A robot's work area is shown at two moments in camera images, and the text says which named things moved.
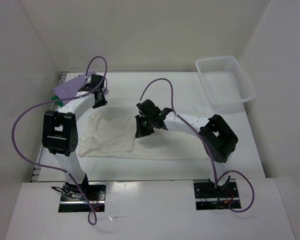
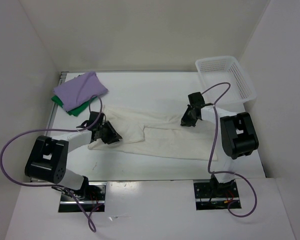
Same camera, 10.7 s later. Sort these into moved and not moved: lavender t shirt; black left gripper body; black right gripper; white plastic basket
Moved: black right gripper; black left gripper body
Not moved: white plastic basket; lavender t shirt
